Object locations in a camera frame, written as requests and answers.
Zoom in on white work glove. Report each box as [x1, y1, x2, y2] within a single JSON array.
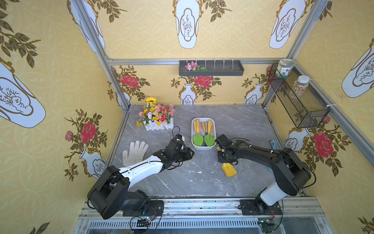
[[122, 140, 149, 167]]

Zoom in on black wire mesh basket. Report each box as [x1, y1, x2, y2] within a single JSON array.
[[268, 64, 330, 128]]

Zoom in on white plastic storage box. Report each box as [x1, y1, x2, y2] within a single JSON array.
[[191, 117, 217, 151]]

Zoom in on dark wall shelf tray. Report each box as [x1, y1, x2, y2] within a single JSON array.
[[179, 58, 244, 77]]

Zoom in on artificial flowers white fence planter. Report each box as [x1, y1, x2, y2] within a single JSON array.
[[136, 97, 175, 131]]

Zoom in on green narrow trowel yellow handle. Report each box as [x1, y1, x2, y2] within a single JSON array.
[[193, 119, 204, 147]]

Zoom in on small pink flowers on shelf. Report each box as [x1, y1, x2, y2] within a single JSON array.
[[185, 61, 207, 71]]

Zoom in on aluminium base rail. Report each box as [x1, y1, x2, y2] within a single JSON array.
[[73, 197, 333, 234]]

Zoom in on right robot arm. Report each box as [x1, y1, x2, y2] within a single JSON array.
[[215, 135, 317, 215]]

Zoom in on light blue dustpan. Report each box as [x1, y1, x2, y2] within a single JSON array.
[[271, 140, 278, 150]]

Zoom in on jar with patterned lid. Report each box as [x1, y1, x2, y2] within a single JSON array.
[[275, 58, 295, 79]]

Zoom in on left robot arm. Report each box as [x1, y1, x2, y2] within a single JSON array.
[[87, 134, 194, 219]]

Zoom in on clear jar white lid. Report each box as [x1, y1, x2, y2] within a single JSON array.
[[290, 75, 310, 98]]

